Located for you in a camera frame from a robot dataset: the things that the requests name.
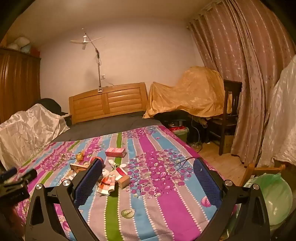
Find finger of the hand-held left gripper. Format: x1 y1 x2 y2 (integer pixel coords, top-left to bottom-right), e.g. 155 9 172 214
17 169 38 184
0 167 18 181

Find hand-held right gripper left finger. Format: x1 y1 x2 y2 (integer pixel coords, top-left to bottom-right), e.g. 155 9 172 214
25 158 104 241

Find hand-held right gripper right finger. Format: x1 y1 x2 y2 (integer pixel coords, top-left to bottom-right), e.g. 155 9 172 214
193 158 271 241

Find trash bin with green liner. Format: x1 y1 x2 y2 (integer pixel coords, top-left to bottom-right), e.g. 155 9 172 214
245 173 293 232

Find red white patterned packet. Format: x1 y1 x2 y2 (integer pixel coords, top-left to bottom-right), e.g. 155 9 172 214
97 175 116 196

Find flat wooden box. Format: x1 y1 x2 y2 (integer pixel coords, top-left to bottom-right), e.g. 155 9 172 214
70 163 90 173

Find red and white carton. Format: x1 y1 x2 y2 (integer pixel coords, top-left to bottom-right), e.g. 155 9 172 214
112 167 128 178

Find brown cardboard box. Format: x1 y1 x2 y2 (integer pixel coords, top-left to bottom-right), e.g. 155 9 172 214
117 175 131 189

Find pink tissue box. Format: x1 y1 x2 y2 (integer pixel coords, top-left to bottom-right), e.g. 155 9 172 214
105 147 127 158

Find cardboard box under chair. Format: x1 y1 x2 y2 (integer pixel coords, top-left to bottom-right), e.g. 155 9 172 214
223 134 234 154

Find small white satin cover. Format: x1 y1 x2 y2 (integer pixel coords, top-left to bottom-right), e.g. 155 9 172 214
0 103 70 168

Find floral striped bed sheet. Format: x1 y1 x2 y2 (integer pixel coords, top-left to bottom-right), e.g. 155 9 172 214
18 125 232 241

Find grey mattress cover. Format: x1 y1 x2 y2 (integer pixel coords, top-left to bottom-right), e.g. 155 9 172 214
51 115 162 142

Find green plastic bucket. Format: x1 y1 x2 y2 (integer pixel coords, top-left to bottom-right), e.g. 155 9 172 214
171 126 188 142

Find light wooden chair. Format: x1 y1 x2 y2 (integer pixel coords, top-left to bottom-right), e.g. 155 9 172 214
240 163 286 186

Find dark wooden chair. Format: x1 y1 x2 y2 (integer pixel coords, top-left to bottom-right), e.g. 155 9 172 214
209 79 243 156

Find black cloth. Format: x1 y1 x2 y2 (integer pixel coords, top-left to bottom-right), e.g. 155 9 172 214
37 98 69 115

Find wooden headboard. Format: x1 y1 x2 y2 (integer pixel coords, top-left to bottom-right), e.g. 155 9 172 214
69 82 148 125

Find brown wooden wardrobe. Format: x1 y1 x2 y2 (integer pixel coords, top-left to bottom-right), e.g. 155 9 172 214
0 46 41 123

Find yellow cloth cover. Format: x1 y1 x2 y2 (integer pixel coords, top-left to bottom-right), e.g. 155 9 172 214
143 66 232 119

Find large white satin cover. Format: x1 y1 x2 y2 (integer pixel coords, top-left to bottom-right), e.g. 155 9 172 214
257 54 296 168

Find metal stand pole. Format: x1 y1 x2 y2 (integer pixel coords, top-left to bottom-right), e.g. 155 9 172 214
82 28 104 93

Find beige patterned curtain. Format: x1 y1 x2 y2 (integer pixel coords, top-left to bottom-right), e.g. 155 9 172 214
187 0 296 165

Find white bag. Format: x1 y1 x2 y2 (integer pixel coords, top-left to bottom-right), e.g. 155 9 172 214
6 36 31 51

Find white ceiling fan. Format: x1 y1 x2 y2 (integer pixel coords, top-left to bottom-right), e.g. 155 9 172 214
70 35 104 50

